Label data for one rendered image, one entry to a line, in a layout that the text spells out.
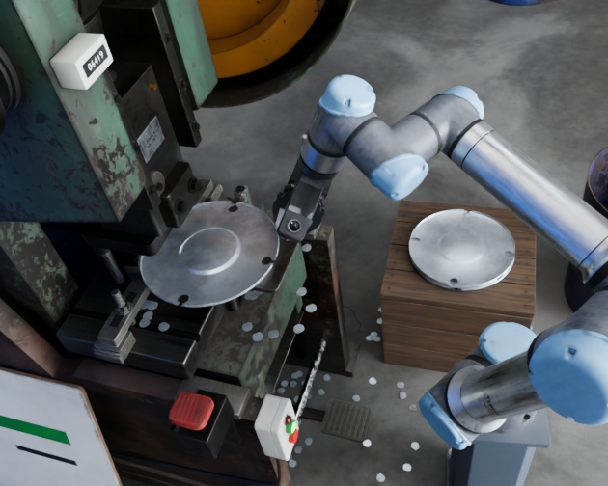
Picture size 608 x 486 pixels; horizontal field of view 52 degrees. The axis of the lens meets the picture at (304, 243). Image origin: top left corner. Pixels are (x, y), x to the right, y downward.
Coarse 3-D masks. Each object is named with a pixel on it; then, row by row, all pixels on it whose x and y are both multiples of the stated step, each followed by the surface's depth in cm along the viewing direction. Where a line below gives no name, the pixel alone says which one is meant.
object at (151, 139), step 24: (120, 72) 105; (144, 72) 104; (120, 96) 100; (144, 96) 105; (144, 120) 106; (168, 120) 114; (144, 144) 107; (168, 144) 115; (168, 168) 116; (168, 192) 113; (192, 192) 120; (144, 216) 114; (168, 216) 116
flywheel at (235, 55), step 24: (216, 0) 127; (240, 0) 125; (264, 0) 124; (288, 0) 119; (312, 0) 117; (216, 24) 131; (240, 24) 130; (264, 24) 126; (288, 24) 122; (312, 24) 120; (216, 48) 133; (240, 48) 130; (264, 48) 128; (288, 48) 126; (216, 72) 136; (240, 72) 134
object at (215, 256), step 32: (192, 224) 135; (224, 224) 133; (256, 224) 132; (160, 256) 129; (192, 256) 127; (224, 256) 126; (256, 256) 126; (160, 288) 123; (192, 288) 122; (224, 288) 121
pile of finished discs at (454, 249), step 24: (432, 216) 184; (456, 216) 183; (480, 216) 182; (432, 240) 178; (456, 240) 176; (480, 240) 175; (504, 240) 175; (432, 264) 172; (456, 264) 171; (480, 264) 170; (504, 264) 169; (480, 288) 166
